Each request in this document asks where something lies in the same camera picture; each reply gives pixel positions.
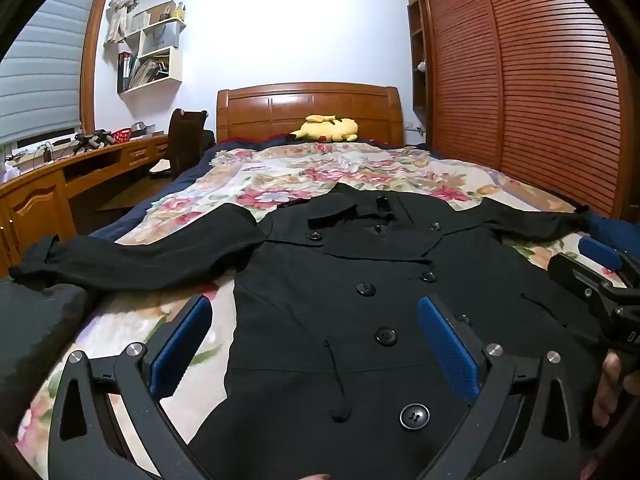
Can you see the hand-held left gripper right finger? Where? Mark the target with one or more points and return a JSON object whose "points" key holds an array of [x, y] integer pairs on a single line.
{"points": [[450, 350]]}

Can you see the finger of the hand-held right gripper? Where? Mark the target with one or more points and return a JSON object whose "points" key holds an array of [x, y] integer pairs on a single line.
{"points": [[575, 275], [600, 252]]}

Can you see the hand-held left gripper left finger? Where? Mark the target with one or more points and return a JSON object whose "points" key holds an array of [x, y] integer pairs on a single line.
{"points": [[177, 352]]}

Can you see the black buttoned coat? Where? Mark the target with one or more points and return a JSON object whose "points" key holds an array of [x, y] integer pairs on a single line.
{"points": [[310, 320]]}

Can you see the person's right hand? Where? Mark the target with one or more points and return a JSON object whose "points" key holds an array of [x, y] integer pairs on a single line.
{"points": [[607, 390]]}

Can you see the black padded jacket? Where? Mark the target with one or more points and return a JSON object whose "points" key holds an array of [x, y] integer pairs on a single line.
{"points": [[40, 340]]}

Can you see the wooden louvred wardrobe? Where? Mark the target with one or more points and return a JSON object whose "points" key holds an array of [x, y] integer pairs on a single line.
{"points": [[530, 85]]}

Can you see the wooden desk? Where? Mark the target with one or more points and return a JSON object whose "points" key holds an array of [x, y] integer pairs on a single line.
{"points": [[35, 200]]}

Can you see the dark brown chair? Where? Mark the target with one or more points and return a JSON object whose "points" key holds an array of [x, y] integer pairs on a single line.
{"points": [[185, 140]]}

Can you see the floral blanket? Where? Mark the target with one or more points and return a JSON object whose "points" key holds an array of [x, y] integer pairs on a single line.
{"points": [[300, 165]]}

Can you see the red basket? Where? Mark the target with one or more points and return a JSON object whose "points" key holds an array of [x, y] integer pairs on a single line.
{"points": [[121, 135]]}

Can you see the black gripper tools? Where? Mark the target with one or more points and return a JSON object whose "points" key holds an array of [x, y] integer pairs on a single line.
{"points": [[92, 141]]}

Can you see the yellow plush toy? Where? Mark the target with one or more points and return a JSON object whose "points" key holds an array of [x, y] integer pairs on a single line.
{"points": [[330, 129]]}

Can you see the wooden bed headboard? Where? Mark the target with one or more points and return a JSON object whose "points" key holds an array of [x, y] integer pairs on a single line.
{"points": [[280, 110]]}

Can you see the row of books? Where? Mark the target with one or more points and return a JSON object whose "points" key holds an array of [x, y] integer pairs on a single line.
{"points": [[145, 71]]}

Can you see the grey window blind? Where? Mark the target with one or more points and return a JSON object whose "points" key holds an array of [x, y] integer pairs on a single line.
{"points": [[45, 70]]}

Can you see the grey paper bag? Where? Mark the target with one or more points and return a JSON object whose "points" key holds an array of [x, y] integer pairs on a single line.
{"points": [[160, 40]]}

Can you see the yellow pen holder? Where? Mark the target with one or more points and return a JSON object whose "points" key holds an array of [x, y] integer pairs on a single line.
{"points": [[178, 14]]}

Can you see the white tied curtain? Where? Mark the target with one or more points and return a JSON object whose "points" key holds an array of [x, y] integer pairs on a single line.
{"points": [[122, 10]]}

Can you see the white wall socket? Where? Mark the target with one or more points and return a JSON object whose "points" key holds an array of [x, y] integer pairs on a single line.
{"points": [[411, 126]]}

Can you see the white wall shelf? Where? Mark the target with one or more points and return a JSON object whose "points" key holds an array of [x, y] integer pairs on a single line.
{"points": [[175, 67]]}

